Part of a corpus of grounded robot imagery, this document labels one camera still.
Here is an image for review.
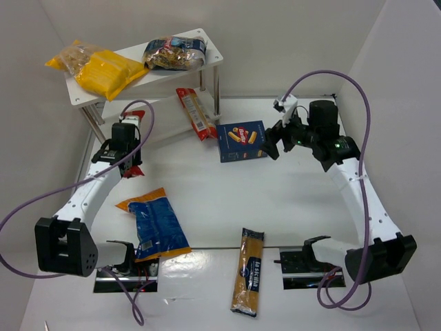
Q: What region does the red spaghetti pack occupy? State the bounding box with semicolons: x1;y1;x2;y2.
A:
123;127;144;179
176;88;217;141

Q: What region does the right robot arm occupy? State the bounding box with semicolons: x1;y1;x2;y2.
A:
261;97;417;284

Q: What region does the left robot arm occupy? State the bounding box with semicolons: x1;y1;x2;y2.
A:
34;117;142;277

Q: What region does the blue Barilla pasta box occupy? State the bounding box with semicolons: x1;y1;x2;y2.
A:
216;121;267;163

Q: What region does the red spaghetti pack on shelf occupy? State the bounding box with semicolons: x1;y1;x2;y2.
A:
176;88;217;141

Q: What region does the white two-tier shelf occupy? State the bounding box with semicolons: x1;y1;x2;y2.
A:
65;28;223;143

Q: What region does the yellow pasta bag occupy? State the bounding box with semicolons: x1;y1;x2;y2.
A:
45;40;149;101

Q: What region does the blue orange pasta bag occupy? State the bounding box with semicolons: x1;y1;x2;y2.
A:
116;188;192;263

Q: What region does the dark blue fusilli bag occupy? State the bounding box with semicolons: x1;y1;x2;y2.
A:
142;36;207;70

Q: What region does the La Sicilia spaghetti pack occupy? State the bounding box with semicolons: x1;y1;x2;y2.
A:
230;228;265;318

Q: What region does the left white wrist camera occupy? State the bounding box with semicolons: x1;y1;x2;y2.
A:
119;110;145;128

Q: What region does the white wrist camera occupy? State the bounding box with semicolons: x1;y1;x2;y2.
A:
119;110;145;128
274;94;298;127

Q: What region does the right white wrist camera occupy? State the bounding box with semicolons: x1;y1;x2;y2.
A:
274;94;298;127

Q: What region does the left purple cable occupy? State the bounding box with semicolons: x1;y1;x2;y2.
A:
0;99;155;327

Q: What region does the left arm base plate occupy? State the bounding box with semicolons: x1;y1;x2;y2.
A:
93;259;159;294

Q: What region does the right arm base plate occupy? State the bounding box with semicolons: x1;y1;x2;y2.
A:
274;246;335;290

